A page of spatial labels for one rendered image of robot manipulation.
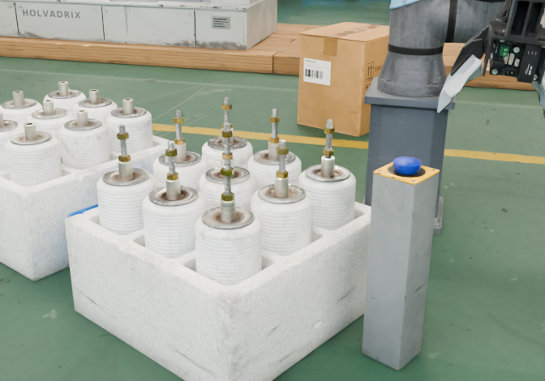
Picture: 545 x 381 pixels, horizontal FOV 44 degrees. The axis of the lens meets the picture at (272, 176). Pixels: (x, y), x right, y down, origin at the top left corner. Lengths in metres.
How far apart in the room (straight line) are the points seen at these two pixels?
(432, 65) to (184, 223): 0.69
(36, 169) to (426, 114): 0.79
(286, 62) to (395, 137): 1.53
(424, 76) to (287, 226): 0.56
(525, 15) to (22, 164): 0.92
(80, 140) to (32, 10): 2.12
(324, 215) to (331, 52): 1.08
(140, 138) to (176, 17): 1.71
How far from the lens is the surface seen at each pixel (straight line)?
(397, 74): 1.47
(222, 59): 3.03
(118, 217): 1.12
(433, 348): 1.18
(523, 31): 0.88
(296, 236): 1.04
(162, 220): 1.03
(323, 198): 1.11
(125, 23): 3.26
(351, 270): 1.15
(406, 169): 0.98
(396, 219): 0.99
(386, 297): 1.06
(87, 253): 1.17
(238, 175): 1.14
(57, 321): 1.26
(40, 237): 1.36
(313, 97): 2.21
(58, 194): 1.35
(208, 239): 0.95
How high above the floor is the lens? 0.66
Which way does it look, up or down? 21 degrees down
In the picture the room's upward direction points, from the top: straight up
